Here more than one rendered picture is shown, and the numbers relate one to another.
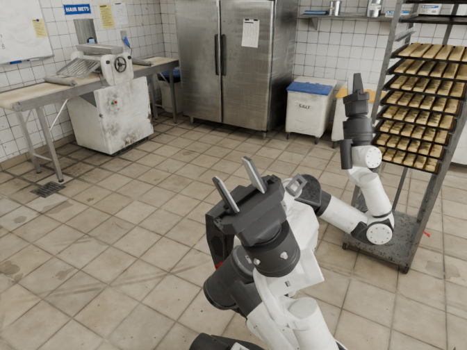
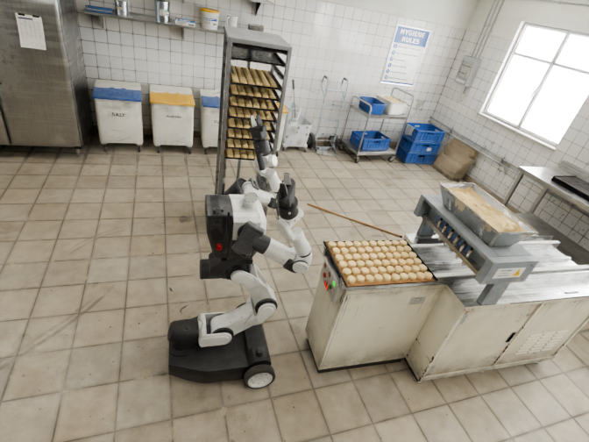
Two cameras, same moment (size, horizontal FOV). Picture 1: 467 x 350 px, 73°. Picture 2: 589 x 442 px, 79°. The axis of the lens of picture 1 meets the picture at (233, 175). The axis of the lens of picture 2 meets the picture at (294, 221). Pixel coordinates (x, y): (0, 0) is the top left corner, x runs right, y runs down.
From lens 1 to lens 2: 1.09 m
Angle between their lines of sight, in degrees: 45
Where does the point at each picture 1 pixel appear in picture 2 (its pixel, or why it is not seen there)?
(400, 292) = not seen: hidden behind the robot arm
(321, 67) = (118, 69)
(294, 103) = (105, 112)
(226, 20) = not seen: outside the picture
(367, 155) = (273, 160)
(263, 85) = (64, 94)
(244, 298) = (262, 244)
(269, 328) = (278, 251)
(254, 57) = (43, 61)
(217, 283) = (244, 244)
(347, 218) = (265, 197)
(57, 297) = not seen: outside the picture
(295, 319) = (297, 235)
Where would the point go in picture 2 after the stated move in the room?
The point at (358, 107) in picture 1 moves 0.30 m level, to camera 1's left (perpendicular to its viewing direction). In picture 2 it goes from (263, 134) to (217, 142)
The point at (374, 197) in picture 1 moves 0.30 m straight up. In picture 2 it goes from (276, 181) to (284, 133)
